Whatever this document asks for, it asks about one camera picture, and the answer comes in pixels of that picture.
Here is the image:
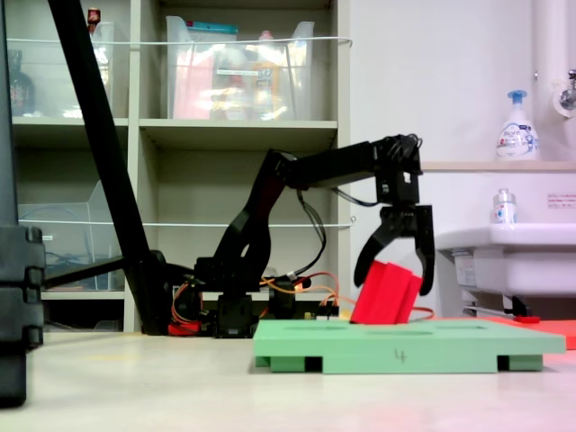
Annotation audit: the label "red cross columnar block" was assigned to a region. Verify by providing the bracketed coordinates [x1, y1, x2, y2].
[349, 260, 424, 326]

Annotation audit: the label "green shape hole board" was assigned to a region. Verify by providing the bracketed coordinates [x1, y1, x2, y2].
[252, 318, 567, 374]

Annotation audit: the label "small clear sanitizer bottle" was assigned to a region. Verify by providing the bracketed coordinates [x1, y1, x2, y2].
[491, 187, 518, 225]

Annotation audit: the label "circuit board with connectors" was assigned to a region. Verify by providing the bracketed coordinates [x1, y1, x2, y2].
[303, 309, 355, 322]

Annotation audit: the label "white sink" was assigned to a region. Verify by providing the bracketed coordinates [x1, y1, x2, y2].
[434, 222, 576, 298]

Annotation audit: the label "black table clamp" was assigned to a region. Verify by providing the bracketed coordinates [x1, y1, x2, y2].
[268, 281, 296, 321]

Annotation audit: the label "white blue soap pump bottle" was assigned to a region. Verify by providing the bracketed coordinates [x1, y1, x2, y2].
[494, 89, 541, 162]

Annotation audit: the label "pink cap spray bottle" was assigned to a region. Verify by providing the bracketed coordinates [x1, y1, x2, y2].
[251, 30, 284, 120]

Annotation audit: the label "metal faucet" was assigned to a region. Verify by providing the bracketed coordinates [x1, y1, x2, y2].
[556, 69, 576, 110]

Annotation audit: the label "beige shelf unit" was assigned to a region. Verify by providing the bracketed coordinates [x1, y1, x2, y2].
[0, 0, 352, 334]

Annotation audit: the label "red base clamp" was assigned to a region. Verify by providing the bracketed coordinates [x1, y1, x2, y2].
[168, 319, 202, 337]

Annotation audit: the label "large clear storage bin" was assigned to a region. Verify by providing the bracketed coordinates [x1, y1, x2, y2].
[165, 15, 316, 122]

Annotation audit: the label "pink package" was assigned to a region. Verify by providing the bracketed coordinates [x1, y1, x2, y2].
[173, 48, 215, 121]

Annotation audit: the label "black tripod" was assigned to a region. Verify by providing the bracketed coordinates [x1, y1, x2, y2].
[42, 0, 175, 337]

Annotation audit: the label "notched black stack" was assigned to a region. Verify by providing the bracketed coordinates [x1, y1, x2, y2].
[0, 224, 46, 409]

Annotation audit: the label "clear bin with bottles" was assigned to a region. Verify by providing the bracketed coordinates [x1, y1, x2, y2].
[6, 21, 116, 119]

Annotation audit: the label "dark round bottle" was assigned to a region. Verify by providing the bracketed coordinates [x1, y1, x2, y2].
[7, 49, 36, 117]

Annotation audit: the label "long orange cable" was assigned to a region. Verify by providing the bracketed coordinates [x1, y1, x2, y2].
[260, 271, 436, 321]

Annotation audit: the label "orange wire loops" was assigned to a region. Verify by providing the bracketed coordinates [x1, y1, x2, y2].
[172, 278, 206, 326]

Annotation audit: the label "clear bin with cables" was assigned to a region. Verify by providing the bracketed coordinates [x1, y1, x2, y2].
[17, 179, 127, 292]

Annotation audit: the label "dark vertical post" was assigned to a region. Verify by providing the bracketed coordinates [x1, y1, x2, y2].
[0, 0, 20, 229]

